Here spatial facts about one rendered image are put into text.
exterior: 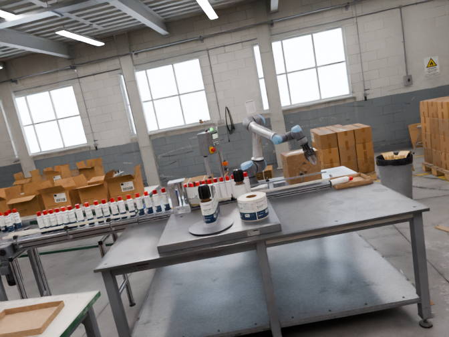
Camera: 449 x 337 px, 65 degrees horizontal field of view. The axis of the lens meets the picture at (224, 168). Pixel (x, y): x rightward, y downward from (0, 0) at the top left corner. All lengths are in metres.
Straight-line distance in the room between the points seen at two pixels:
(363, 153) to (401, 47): 3.21
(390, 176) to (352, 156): 1.36
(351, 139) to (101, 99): 5.84
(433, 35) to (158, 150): 6.54
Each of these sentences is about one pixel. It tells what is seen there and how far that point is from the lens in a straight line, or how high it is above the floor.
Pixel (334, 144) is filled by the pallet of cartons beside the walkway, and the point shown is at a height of 0.71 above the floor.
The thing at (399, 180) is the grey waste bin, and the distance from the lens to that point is 4.93.
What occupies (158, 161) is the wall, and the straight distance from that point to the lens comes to 8.71.
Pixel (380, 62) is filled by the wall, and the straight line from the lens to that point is 8.52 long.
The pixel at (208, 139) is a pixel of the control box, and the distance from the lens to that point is 2.90.
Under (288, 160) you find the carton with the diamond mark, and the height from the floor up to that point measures 1.08.
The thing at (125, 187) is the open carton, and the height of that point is 0.94.
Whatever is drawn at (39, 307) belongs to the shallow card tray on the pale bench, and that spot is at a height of 0.81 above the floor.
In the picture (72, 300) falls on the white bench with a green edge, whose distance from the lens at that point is 2.18.
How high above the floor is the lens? 1.67
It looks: 10 degrees down
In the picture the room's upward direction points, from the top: 11 degrees counter-clockwise
